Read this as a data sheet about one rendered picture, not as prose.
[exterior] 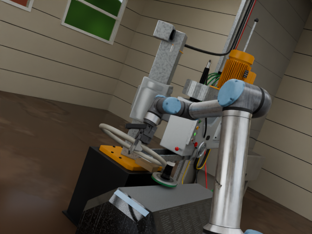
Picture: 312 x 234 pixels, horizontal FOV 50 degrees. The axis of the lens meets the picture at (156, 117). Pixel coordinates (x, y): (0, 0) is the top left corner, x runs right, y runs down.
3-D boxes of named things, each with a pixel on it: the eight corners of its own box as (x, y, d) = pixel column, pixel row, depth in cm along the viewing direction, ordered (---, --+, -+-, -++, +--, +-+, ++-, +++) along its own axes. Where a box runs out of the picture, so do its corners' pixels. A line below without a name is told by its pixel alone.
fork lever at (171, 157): (175, 152, 293) (177, 146, 293) (194, 161, 284) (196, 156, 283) (133, 153, 233) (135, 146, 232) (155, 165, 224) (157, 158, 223)
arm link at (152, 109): (161, 93, 188) (153, 94, 197) (151, 111, 185) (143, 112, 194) (173, 101, 191) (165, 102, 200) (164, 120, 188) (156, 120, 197)
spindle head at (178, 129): (177, 147, 296) (195, 100, 290) (198, 158, 285) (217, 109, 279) (157, 148, 264) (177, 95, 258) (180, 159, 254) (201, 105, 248)
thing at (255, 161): (184, 186, 556) (203, 139, 544) (220, 184, 657) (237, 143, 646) (215, 205, 518) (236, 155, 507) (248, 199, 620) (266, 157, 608)
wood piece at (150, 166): (134, 163, 309) (136, 158, 308) (140, 162, 318) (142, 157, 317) (151, 172, 299) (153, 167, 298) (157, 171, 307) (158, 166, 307)
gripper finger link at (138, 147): (139, 157, 180) (146, 143, 185) (129, 152, 180) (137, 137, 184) (137, 158, 183) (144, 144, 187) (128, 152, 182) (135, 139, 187)
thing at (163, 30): (147, 34, 301) (153, 18, 299) (159, 40, 315) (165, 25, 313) (164, 39, 289) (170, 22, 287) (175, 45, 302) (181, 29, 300)
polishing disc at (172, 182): (171, 176, 284) (172, 175, 284) (180, 187, 265) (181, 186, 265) (149, 171, 277) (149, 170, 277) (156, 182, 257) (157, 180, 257)
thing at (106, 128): (118, 145, 242) (120, 141, 242) (174, 175, 218) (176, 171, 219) (84, 117, 200) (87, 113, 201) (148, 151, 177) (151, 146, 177)
